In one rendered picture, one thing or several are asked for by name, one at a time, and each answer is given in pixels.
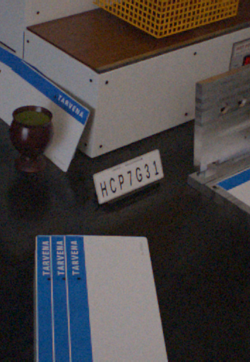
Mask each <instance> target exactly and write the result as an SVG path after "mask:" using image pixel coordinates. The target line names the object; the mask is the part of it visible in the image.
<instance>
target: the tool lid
mask: <svg viewBox="0 0 250 362"><path fill-rule="evenodd" d="M241 97H243V101H242V103H241V105H238V101H239V99H240V98H241ZM223 103H225V109H224V110H223V111H222V112H221V111H220V108H221V105H222V104H223ZM247 156H250V63H249V64H247V65H245V66H242V67H239V68H237V69H233V70H231V71H227V72H225V73H222V74H218V75H216V76H213V77H210V78H207V79H203V80H201V81H198V82H196V93H195V126H194V170H197V171H199V172H201V171H204V170H207V167H208V164H211V163H213V162H214V163H217V164H221V163H223V162H225V161H228V160H229V159H231V158H232V162H231V163H235V162H237V161H239V160H240V159H242V158H245V157H247Z"/></svg>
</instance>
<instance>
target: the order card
mask: <svg viewBox="0 0 250 362"><path fill-rule="evenodd" d="M162 177H164V173H163V169H162V163H161V158H160V155H159V151H158V150H154V151H151V152H150V153H147V154H144V155H142V156H139V157H136V158H133V159H131V160H128V162H125V163H122V164H121V165H117V166H114V167H113V168H110V169H107V170H104V171H102V172H100V173H97V174H94V175H93V179H94V183H95V189H96V190H97V196H98V199H99V203H100V204H101V203H103V202H106V201H108V200H110V199H113V198H115V197H118V196H121V195H123V194H126V193H127V192H130V191H132V190H134V189H137V188H139V187H142V186H144V185H147V184H149V182H152V181H154V180H157V179H159V178H162Z"/></svg>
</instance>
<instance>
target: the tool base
mask: <svg viewBox="0 0 250 362"><path fill-rule="evenodd" d="M231 162H232V158H231V159H229V160H228V161H225V162H223V163H221V164H217V163H216V164H212V163H211V164H208V167H207V170H204V171H201V172H199V171H197V172H195V173H192V174H190V175H189V178H188V185H190V186H191V187H193V188H194V189H196V190H197V191H199V192H200V193H201V194H204V195H206V196H207V197H208V198H210V199H212V200H213V201H214V202H216V203H217V204H219V205H220V206H221V207H222V208H224V209H227V210H228V211H229V212H231V213H232V214H234V215H235V216H237V217H238V218H240V219H241V220H243V221H244V222H246V223H248V224H249V225H250V206H248V205H247V204H245V203H244V202H242V201H240V200H239V199H238V198H236V197H234V196H233V195H231V194H230V193H228V192H226V191H225V190H223V189H221V188H220V187H218V186H217V185H216V182H219V181H221V180H224V179H225V178H228V177H231V176H233V175H235V174H237V173H240V172H241V171H243V170H246V169H248V168H250V156H247V157H245V158H242V159H240V160H239V161H237V162H235V163H231ZM213 186H216V187H217V188H216V189H214V188H213Z"/></svg>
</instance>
